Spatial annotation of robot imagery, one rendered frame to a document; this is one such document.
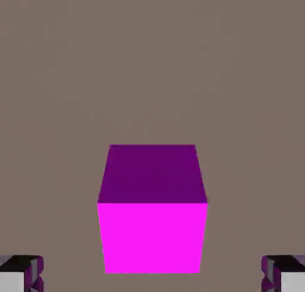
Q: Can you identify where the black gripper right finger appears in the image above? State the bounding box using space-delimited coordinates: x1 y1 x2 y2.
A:
260 254 305 292

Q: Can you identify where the small magenta cube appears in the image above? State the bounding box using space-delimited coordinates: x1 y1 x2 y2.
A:
97 144 208 274

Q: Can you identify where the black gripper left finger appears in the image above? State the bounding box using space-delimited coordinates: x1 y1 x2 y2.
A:
0 254 45 292

